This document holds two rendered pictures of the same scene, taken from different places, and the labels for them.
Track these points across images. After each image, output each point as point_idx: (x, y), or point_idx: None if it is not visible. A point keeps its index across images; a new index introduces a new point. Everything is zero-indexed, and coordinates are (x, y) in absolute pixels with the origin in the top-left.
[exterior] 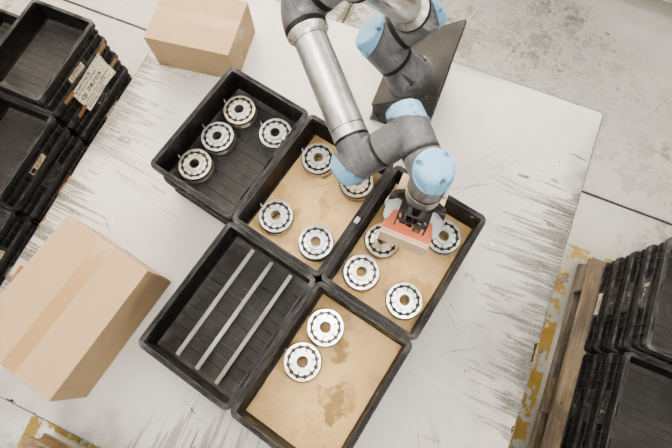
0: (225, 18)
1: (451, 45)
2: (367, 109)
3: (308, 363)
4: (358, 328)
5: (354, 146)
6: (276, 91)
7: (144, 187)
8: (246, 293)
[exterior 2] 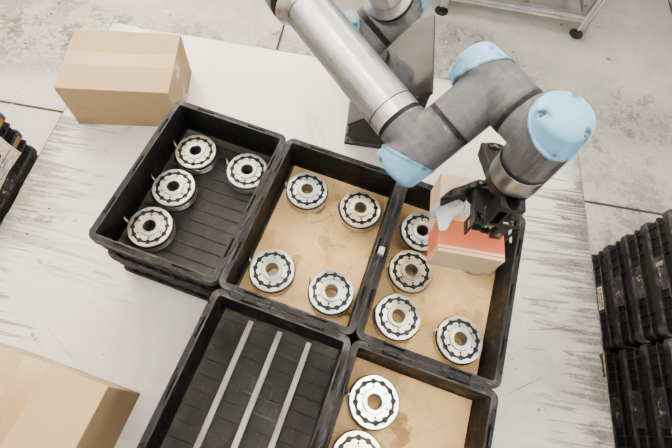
0: (156, 54)
1: (427, 42)
2: (339, 134)
3: None
4: (413, 391)
5: (415, 124)
6: None
7: (81, 274)
8: (255, 382)
